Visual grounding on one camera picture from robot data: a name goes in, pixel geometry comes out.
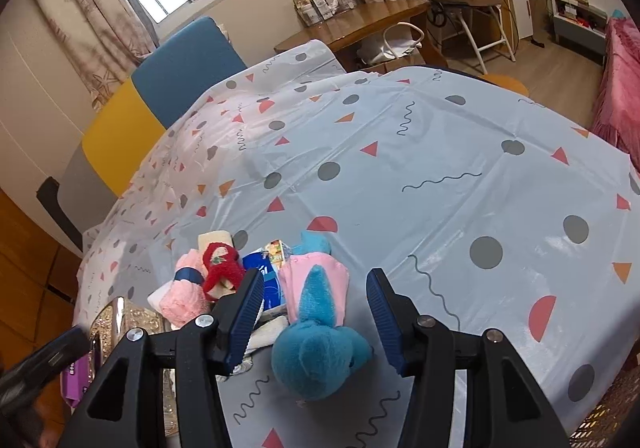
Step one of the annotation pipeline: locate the blue yellow grey chair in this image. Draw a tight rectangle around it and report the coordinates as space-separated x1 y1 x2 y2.
36 16 248 254

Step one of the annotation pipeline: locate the printed tablecloth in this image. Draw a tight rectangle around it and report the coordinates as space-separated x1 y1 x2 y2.
74 40 640 448

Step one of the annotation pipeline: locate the clear desk organiser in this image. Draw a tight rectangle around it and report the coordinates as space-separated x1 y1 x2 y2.
292 0 357 25

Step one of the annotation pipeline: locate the wooden chair seat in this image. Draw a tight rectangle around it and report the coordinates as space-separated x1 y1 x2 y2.
482 73 530 98

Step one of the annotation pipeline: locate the red and white plush toy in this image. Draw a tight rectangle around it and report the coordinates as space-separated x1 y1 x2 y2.
201 243 246 303

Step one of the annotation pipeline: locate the pink fluffy sock toy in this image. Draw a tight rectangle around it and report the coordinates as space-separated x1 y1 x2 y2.
148 248 213 329

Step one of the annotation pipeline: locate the white tote bag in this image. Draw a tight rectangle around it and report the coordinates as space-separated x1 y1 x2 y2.
357 21 426 75

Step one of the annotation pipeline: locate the white shelf unit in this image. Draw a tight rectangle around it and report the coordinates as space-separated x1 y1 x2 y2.
547 0 612 65

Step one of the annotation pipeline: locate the pink blanket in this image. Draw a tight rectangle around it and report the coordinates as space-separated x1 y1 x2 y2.
589 18 640 152

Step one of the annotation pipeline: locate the blue tissue packet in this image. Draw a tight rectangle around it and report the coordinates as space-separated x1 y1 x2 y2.
242 239 293 316

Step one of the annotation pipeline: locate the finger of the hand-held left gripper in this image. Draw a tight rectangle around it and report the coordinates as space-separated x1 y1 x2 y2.
12 325 93 395

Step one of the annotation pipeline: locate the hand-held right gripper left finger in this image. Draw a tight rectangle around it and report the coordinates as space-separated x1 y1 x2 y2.
57 269 266 448

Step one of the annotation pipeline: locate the brown woven mat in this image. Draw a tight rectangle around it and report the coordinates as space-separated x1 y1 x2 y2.
567 380 638 448

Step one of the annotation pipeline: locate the blue plush toy pink dress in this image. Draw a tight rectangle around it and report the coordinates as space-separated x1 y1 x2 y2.
271 229 375 403

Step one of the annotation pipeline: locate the gold glitter tray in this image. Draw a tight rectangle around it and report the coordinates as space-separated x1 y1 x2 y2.
87 298 182 434

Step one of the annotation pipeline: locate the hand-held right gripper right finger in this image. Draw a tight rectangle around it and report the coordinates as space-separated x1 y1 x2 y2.
366 268 571 448

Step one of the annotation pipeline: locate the wooden desk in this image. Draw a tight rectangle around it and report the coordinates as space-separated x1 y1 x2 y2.
274 0 432 60

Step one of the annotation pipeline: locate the wooden wardrobe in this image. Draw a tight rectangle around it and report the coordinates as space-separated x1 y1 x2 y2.
0 185 86 344

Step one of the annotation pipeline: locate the large purple packet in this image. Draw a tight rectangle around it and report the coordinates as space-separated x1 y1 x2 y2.
60 360 94 410

